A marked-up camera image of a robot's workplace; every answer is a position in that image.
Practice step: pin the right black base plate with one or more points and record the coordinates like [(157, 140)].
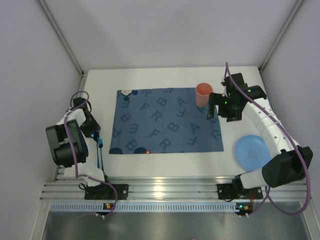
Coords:
[(228, 192)]

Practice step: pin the blue plastic spoon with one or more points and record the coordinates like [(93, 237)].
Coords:
[(96, 150)]

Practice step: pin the pink plastic cup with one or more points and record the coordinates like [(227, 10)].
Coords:
[(202, 93)]

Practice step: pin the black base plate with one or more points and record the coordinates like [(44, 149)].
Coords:
[(228, 192), (104, 192)]

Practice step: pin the blue plastic plate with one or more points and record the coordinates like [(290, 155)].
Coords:
[(251, 152)]

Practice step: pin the aluminium front rail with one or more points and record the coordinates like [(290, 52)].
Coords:
[(166, 189)]

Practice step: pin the blue lettered cloth placemat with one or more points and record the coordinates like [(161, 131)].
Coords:
[(162, 121)]

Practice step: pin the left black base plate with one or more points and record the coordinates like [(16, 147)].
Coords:
[(104, 192)]

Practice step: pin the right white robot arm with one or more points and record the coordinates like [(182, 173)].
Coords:
[(288, 160)]

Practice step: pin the slotted white cable duct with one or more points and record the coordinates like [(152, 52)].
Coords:
[(152, 207)]

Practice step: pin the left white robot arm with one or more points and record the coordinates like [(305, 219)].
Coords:
[(68, 146)]

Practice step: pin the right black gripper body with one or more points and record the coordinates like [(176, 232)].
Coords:
[(215, 102)]

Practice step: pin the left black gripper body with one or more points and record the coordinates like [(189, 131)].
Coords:
[(100, 162)]

